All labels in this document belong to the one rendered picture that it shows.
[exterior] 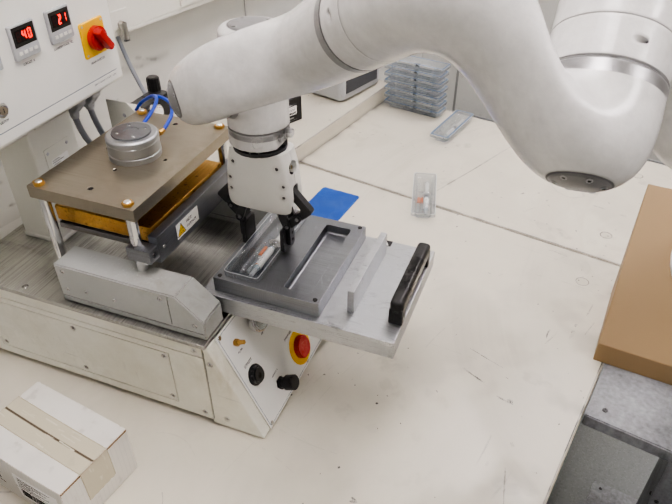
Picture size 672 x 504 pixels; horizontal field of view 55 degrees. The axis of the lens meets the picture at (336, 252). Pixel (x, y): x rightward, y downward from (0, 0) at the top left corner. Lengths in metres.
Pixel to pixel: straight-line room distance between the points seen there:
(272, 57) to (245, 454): 0.60
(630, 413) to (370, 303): 0.48
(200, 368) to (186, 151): 0.33
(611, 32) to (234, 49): 0.38
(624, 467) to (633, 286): 0.95
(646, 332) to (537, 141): 0.73
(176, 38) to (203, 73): 1.01
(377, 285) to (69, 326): 0.49
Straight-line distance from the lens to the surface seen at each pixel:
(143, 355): 1.04
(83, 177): 1.00
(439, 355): 1.17
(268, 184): 0.90
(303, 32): 0.64
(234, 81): 0.73
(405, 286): 0.90
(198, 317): 0.92
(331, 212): 1.51
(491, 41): 0.52
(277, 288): 0.92
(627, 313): 1.22
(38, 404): 1.06
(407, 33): 0.54
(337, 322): 0.90
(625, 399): 1.19
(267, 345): 1.05
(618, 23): 0.56
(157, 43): 1.71
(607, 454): 2.10
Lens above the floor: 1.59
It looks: 37 degrees down
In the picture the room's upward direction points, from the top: straight up
